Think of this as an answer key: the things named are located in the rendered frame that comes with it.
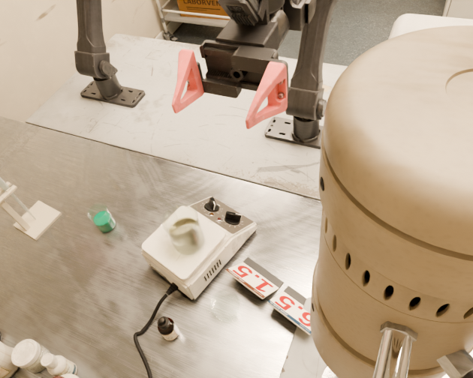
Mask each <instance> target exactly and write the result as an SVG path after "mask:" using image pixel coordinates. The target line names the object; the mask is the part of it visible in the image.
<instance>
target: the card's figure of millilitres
mask: <svg viewBox="0 0 473 378"><path fill-rule="evenodd" d="M230 270H231V271H232V272H233V273H235V274H236V275H238V276H239V277H240V278H242V279H243V280H244V281H245V282H247V283H248V284H250V285H251V286H252V287H254V288H255V289H256V290H257V291H259V292H260V293H262V294H263V295H264V296H265V295H266V294H267V293H269V292H271V291H272V290H274V289H275V288H276V287H274V286H273V285H272V284H271V283H269V282H268V281H266V280H265V279H263V278H262V277H261V276H260V275H258V274H257V273H255V272H254V271H252V270H251V269H250V268H249V267H247V266H246V265H244V264H243V263H241V264H239V265H237V266H235V267H233V268H230Z"/></svg>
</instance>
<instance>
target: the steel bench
mask: <svg viewBox="0 0 473 378"><path fill-rule="evenodd" d="M0 177H1V178H2V179H3V180H4V181H5V183H6V182H10V183H11V186H10V187H12V186H13V185H15V186H17V189H16V190H15V191H14V192H13V193H14V194H15V195H16V196H17V198H18V199H19V200H20V201H21V202H22V203H23V204H24V205H25V206H26V207H27V209H28V210H29V209H30V208H31V207H32V206H33V205H34V204H35V203H36V202H37V201H38V200H39V201H41V202H43V203H44V204H46V205H48V206H49V207H51V208H53V209H55V210H56V211H58V212H61V213H62V215H61V216H60V217H59V218H58V219H57V220H56V221H55V222H54V223H53V224H52V225H51V226H50V228H49V229H48V230H47V231H46V232H45V233H44V234H43V235H42V236H41V237H40V238H39V239H38V240H37V241H36V240H34V239H33V238H31V237H30V236H28V235H26V234H25V233H24V232H21V231H20V230H18V229H17V228H15V227H14V226H13V225H14V224H15V223H16V221H15V220H14V219H13V218H12V217H11V216H10V215H9V214H8V213H7V212H6V211H5V210H4V209H3V208H2V207H1V206H0V333H1V336H0V341H1V342H2V343H4V344H5V345H7V346H9V347H13V348H14V347H15V346H16V345H17V344H18V343H19V342H21V341H23V340H25V339H32V340H34V341H36V342H38V343H40V344H42V345H44V346H45V347H47V348H48V349H49V350H50V352H51V354H53V355H54V356H63V357H65V358H66V359H67V360H69V361H71V362H73V363H74V364H76V366H77V373H76V376H78V377H79V378H148V374H147V371H146V368H145V365H144V363H143V360H142V358H141V356H140V354H139V352H138V350H137V348H136V345H135V343H134V333H135V332H140V331H141V329H142V328H143V327H144V326H145V325H146V324H147V323H148V321H149V319H150V318H151V316H152V314H153V312H154V309H155V307H156V305H157V304H158V302H159V301H160V299H161V298H162V297H163V296H164V294H167V293H166V292H167V290H168V289H169V287H170V285H171V283H170V282H169V281H168V280H166V279H165V278H164V277H162V276H161V275H160V274H159V273H158V272H157V271H155V270H154V269H153V268H151V267H150V266H149V265H148V263H147V261H146V260H145V259H144V257H143V255H142V254H141V253H142V243H144V242H145V240H147V239H148V237H150V236H151V234H153V233H154V231H156V230H157V229H158V228H159V227H160V226H161V217H162V215H163V214H164V212H165V211H166V210H167V209H168V208H170V207H171V206H174V205H176V204H180V203H197V202H199V201H201V200H204V199H206V198H208V197H215V198H216V199H217V200H219V201H221V202H222V203H224V204H225V205H227V206H229V207H231V208H232V209H234V210H235V211H237V212H239V213H240V214H242V215H244V216H246V217H247V218H249V219H250V220H252V221H254V222H255V223H256V224H257V230H256V231H255V232H254V233H253V234H252V236H251V237H250V238H249V239H248V240H247V242H246V243H245V244H244V245H243V246H242V247H241V248H240V249H239V250H238V251H237V253H236V254H235V255H234V256H233V257H232V259H231V260H230V261H229V262H228V263H227V265H226V266H225V267H224V268H223V269H222V270H221V271H220V272H219V273H218V275H217V276H216V277H215V278H214V279H213V280H212V282H211V283H210V284H209V285H208V286H207V288H206V289H205V290H204V291H203V292H202V293H201V294H200V295H199V296H198V297H197V299H196V300H195V301H194V300H193V299H192V300H191V299H190V298H189V297H188V296H187V295H185V294H184V293H183V292H181V291H180V290H179V289H176V291H174V292H173V293H172V294H170V295H168V297H167V298H166V299H165V300H164V301H163V302H162V304H161V306H160V308H159V309H158V312H157V314H156V315H155V318H154V320H153V321H152V323H151V324H150V326H149V327H148V328H147V330H145V332H144V333H142V334H141V335H138V336H137V340H138V342H139V345H140V347H141V349H142V351H143V353H144V355H145V357H146V360H147V362H148V364H149V367H150V370H151V373H152V378H279V376H280V373H281V371H282V367H283V364H284V363H285V359H286V356H287V354H288V350H289V347H290V345H291V341H292V338H293V336H294V332H295V330H296V326H295V325H294V324H293V323H292V322H291V321H289V320H288V319H286V318H285V317H284V316H282V315H281V314H280V313H279V312H277V311H276V309H275V308H273V307H272V306H270V305H269V304H267V302H268V301H269V300H268V299H266V298H264V299H260V298H258V297H257V296H256V295H255V294H254V293H253V292H251V291H250V290H248V289H247V288H245V287H244V286H243V285H242V284H241V283H239V282H238V281H236V280H235V278H234V277H232V276H231V275H229V274H228V273H227V272H226V271H225V269H228V268H230V267H233V266H235V265H237V264H239V263H242V262H244V260H245V259H246V258H247V257H248V258H250V259H251V260H253V261H255V262H256V263H257V264H258V265H260V266H261V267H263V268H264V269H266V270H267V271H268V272H270V273H271V274H273V275H274V276H276V277H277V278H278V279H279V280H281V281H283V282H284V283H283V284H282V286H281V287H280V288H279V290H278V291H277V292H276V293H275V295H274V296H273V297H272V298H274V297H275V296H277V295H278V294H279V293H281V292H283V291H284V290H285V289H286V287H287V286H290V287H291V288H292V289H294V290H296V291H297V292H298V293H299V294H301V295H302V296H304V297H305V298H309V297H312V277H313V272H314V269H315V264H316V262H317V260H318V252H319V243H320V234H321V216H322V208H323V207H322V204H321V201H319V200H316V199H311V198H308V197H304V196H300V195H296V194H293V193H288V192H285V191H282V190H277V189H274V188H271V187H266V186H263V185H259V184H254V183H251V182H248V181H243V180H240V179H237V178H231V177H228V176H225V175H220V174H217V173H214V172H209V171H206V170H202V169H198V168H194V167H191V166H186V165H183V164H180V163H175V162H172V161H168V160H164V159H161V158H157V157H152V156H149V155H146V154H141V153H138V152H135V151H129V150H126V149H123V148H118V147H115V146H112V145H107V144H103V143H100V142H96V141H92V140H89V139H84V138H81V137H78V136H73V135H70V134H66V133H62V132H58V131H55V130H50V129H47V128H44V127H38V126H36V125H33V124H27V123H24V122H21V121H16V120H13V119H9V118H5V117H1V116H0ZM94 203H105V204H106V205H107V208H108V209H109V211H110V213H111V214H112V216H113V217H114V218H115V220H116V227H115V228H114V229H113V230H112V231H111V232H108V233H102V232H100V231H99V230H98V228H97V227H96V226H95V225H94V224H93V222H92V221H91V220H90V218H88V216H87V210H88V208H89V207H90V206H91V205H92V204H94ZM220 290H231V291H233V292H234V293H236V295H237V296H238V298H239V300H240V313H239V315H238V316H237V317H236V318H235V319H234V320H232V321H230V322H220V321H218V320H217V319H216V318H215V317H214V316H213V315H212V312H211V310H210V307H209V303H210V300H211V298H212V297H213V295H214V294H215V293H217V292H218V291H220ZM160 317H169V318H171V319H172V320H173V321H174V322H175V323H176V325H177V327H178V328H179V336H178V338H177V339H176V340H173V341H168V340H165V339H164V337H163V336H162V335H161V334H160V333H159V331H158V323H157V322H158V319H159V318H160Z"/></svg>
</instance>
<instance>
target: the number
mask: <svg viewBox="0 0 473 378"><path fill-rule="evenodd" d="M272 302H273V303H275V304H276V305H278V306H279V307H280V308H281V309H282V310H284V311H285V312H287V313H288V314H290V315H291V316H292V317H293V318H294V319H296V320H297V321H298V322H300V323H301V324H303V325H304V326H305V327H306V328H308V329H309V330H310V331H311V328H310V313H309V312H307V311H306V310H304V309H303V307H302V306H301V305H299V304H297V303H296V302H295V301H294V300H293V299H291V298H289V297H288V296H287V295H285V294H284V293H282V294H281V295H279V296H277V297H276V298H274V299H273V300H272Z"/></svg>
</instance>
